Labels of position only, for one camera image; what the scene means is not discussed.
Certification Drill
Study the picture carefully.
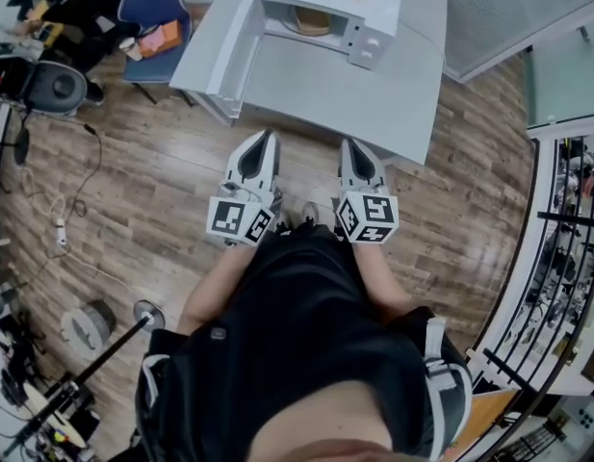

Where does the black metal railing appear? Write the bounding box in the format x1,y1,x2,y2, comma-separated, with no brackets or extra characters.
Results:
463,132,594,462

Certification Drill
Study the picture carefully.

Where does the yellow desk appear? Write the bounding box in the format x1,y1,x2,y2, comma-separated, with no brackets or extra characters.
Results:
36,20,66,48

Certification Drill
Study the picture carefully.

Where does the person's left forearm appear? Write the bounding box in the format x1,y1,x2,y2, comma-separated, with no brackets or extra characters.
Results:
177,244,257,337

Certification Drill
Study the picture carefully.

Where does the orange bag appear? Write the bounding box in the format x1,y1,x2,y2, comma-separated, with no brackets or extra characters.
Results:
142,18,185,60

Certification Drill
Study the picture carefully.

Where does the black pole stand round base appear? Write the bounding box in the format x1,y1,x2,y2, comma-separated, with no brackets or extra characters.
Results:
1,299,166,457

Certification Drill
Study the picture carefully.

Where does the white floor cable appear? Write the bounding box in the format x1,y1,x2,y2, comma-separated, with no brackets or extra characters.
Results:
20,165,135,289

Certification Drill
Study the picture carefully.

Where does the yellow plastic tray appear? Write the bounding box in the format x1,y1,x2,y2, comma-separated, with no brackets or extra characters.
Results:
288,4,334,36

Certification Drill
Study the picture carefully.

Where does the person's right forearm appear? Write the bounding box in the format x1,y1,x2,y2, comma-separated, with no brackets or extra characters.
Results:
350,242,414,322

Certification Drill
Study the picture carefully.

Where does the white microwave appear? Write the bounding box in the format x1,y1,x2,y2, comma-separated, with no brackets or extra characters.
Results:
206,0,404,127

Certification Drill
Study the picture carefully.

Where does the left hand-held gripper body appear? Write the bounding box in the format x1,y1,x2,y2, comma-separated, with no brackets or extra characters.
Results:
205,180,283,248

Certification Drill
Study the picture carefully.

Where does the person's black clothing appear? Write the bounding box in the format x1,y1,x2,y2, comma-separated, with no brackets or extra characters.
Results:
134,222,474,462

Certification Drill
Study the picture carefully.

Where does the black stand with small base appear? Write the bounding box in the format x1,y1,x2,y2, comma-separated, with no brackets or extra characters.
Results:
0,127,32,166

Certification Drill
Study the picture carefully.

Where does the round white side table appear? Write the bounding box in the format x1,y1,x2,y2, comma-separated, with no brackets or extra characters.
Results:
18,381,89,449

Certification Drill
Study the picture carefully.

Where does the black floor cable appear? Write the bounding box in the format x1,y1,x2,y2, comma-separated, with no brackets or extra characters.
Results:
34,122,104,260

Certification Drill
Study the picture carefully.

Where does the orange wooden board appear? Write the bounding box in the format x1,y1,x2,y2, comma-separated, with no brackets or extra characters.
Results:
456,387,520,462

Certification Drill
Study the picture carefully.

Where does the paper cup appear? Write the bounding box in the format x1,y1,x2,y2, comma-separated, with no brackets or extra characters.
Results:
118,36,143,62

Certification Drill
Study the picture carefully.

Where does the pink packet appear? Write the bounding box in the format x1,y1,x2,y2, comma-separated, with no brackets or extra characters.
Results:
139,28,166,58

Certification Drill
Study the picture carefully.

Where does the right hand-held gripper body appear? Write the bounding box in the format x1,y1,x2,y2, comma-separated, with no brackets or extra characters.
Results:
334,183,400,245

